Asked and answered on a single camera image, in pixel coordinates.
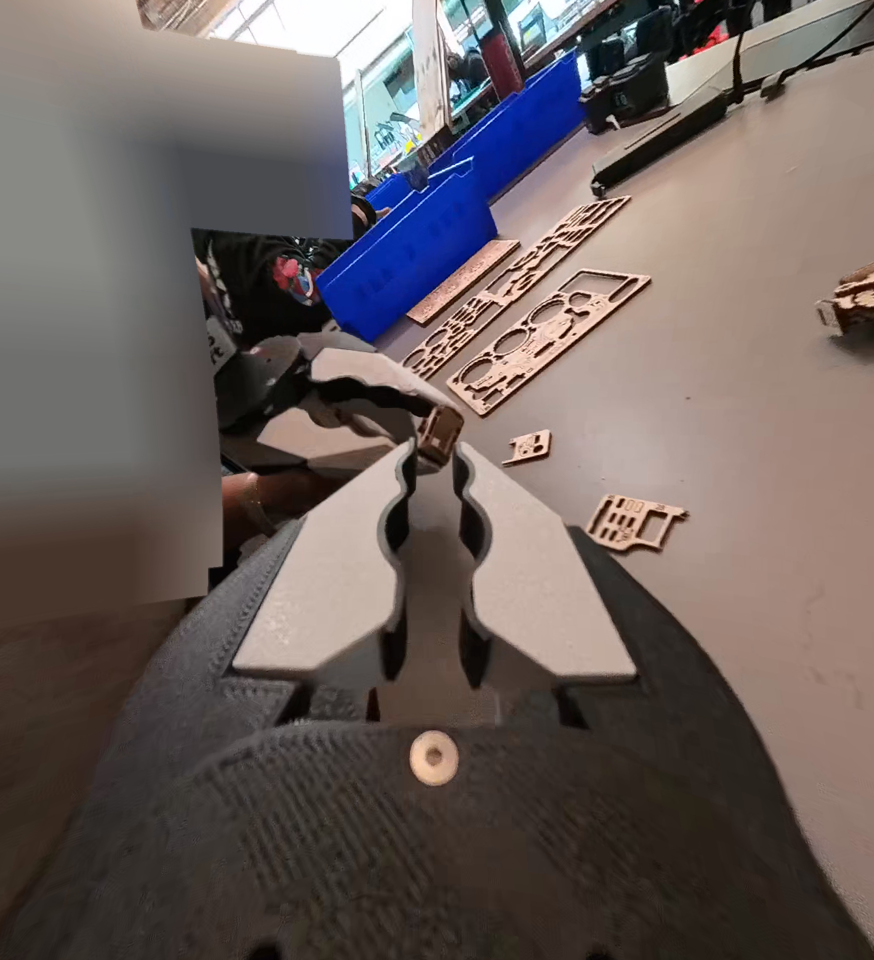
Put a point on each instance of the small flat wooden piece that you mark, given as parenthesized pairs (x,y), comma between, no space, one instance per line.
(531,448)

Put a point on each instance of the black flat stand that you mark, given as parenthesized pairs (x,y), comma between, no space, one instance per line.
(662,142)

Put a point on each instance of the grey board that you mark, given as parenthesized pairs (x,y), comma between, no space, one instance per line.
(782,45)

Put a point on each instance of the black equipment case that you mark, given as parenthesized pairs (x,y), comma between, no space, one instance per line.
(624,90)

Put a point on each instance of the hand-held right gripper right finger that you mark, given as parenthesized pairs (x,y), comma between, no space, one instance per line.
(549,600)

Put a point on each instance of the long wooden puzzle sheet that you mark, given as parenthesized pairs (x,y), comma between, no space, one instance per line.
(519,270)

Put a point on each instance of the person's left forearm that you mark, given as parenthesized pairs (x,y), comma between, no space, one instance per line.
(272,502)

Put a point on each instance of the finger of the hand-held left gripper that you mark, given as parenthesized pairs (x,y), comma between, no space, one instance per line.
(317,439)
(377,371)

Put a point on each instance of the slotted flat wooden piece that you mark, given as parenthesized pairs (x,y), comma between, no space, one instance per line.
(632,525)

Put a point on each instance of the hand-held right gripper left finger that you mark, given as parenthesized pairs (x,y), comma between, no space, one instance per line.
(324,600)

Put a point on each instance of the blue plastic bin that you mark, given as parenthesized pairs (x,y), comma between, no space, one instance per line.
(407,262)
(527,127)

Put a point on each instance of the wooden puzzle sheet round holes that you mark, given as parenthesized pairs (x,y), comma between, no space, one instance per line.
(482,390)

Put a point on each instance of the person's black printed shirt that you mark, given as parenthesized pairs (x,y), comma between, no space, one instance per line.
(257,270)

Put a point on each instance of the small wooden puzzle part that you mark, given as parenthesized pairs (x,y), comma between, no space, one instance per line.
(438,436)

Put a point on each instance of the dark brown wooden board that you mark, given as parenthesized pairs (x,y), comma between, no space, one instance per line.
(467,279)

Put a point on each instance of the grey desk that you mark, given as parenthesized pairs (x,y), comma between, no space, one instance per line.
(744,487)

